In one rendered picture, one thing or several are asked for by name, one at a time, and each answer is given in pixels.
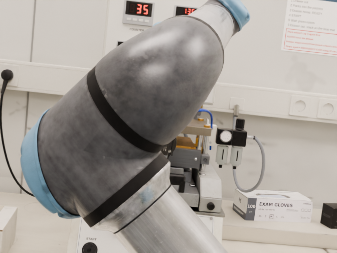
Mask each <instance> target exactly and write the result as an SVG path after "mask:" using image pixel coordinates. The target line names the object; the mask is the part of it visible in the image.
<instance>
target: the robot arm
mask: <svg viewBox="0 0 337 253"><path fill-rule="evenodd" d="M249 21H250V13H249V12H248V10H247V9H246V7H245V6H244V5H243V3H242V2H241V1H240V0H208V1H207V2H206V3H205V4H203V5H202V6H201V7H200V8H198V9H197V10H195V11H194V12H192V13H191V14H189V15H188V16H185V15H182V16H174V17H171V18H168V19H166V20H164V21H162V22H157V23H155V24H154V25H153V26H152V27H151V28H149V29H147V30H145V31H143V32H141V33H139V34H137V35H136V36H134V37H132V38H130V39H129V40H127V41H125V42H123V43H122V44H120V45H119V46H117V47H116V48H114V49H113V50H111V51H110V52H109V53H108V54H107V55H105V56H104V57H103V58H102V59H101V60H100V61H99V62H98V63H97V64H96V66H94V67H93V68H92V69H91V70H90V71H89V72H88V73H87V74H86V75H85V76H84V77H83V78H82V79H81V80H80V81H79V82H78V83H76V84H75V85H74V86H73V87H72V88H71V89H70V90H69V91H68V92H67V93H66V94H65V95H64V96H63V97H62V98H61V99H60V100H59V101H58V102H57V103H56V104H55V105H54V106H53V107H52V108H50V109H48V110H46V111H45V112H44V113H43V114H42V115H41V116H40V117H39V119H38V121H37V123H36V124H35V125H34V126H33V127H32V128H31V129H30V130H29V131H28V132H27V134H26V135H25V137H24V139H23V142H22V145H21V158H20V162H21V168H22V172H23V176H24V178H25V181H26V183H27V185H28V187H29V189H30V191H31V192H32V194H33V195H34V196H35V198H36V199H37V200H38V201H39V202H40V204H41V205H42V206H43V207H45V208H46V209H47V210H48V211H49V212H51V213H52V214H55V213H57V214H58V216H59V217H60V218H64V219H74V218H80V217H82V218H83V219H84V221H85V222H86V223H87V224H88V225H89V227H90V228H91V229H93V230H104V231H109V232H112V233H113V234H114V235H115V236H116V237H117V238H118V240H119V241H120V242H121V243H122V244H123V246H124V247H125V248H126V249H127V250H128V252H129V253H228V252H227V251H226V250H225V248H224V247H223V246H222V245H221V244H220V242H219V241H218V240H217V239H216V238H215V236H214V235H213V234H212V233H211V232H210V230H209V229H208V228H207V227H206V226H205V224H204V223H203V222H202V221H201V220H200V218H199V217H198V216H197V215H196V214H195V212H194V211H193V210H192V209H191V208H190V206H189V205H188V204H187V203H186V202H185V200H184V199H183V198H182V196H181V195H180V194H179V193H178V192H177V190H176V189H175V188H174V187H173V186H172V184H171V183H170V167H171V163H170V162H169V160H168V159H169V156H170V155H171V156H173V151H174V150H175V148H176V145H177V136H178V135H179V134H180V133H181V132H182V131H183V130H184V129H185V128H186V126H187V125H188V124H189V123H190V122H191V121H192V119H193V118H194V116H195V115H196V114H197V112H198V111H199V110H200V108H201V107H202V105H203V104H204V102H205V101H206V99H207V97H208V96H209V94H210V92H211V91H212V89H213V87H214V85H215V84H216V82H217V80H218V78H219V76H220V74H221V72H222V69H223V65H224V50H225V48H226V46H227V44H228V43H229V41H230V39H231V37H232V36H234V35H235V34H236V33H237V32H239V31H241V30H242V28H243V27H244V26H245V25H246V24H247V23H248V22H249Z"/></svg>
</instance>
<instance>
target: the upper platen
mask: <svg viewBox="0 0 337 253"><path fill-rule="evenodd" d="M197 146H198V144H194V143H193V142H192V140H191V138H189V137H179V136H177V145H176V147H177V148H187V149H196V147H197Z"/></svg>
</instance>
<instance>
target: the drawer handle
mask: <svg viewBox="0 0 337 253"><path fill-rule="evenodd" d="M185 180H186V177H185V175H184V174H176V173H170V183H171V184H172V185H179V192H181V193H184V190H185Z"/></svg>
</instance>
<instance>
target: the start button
mask: <svg viewBox="0 0 337 253"><path fill-rule="evenodd" d="M83 253H96V247H95V245H94V244H92V243H88V244H86V245H85V246H84V248H83Z"/></svg>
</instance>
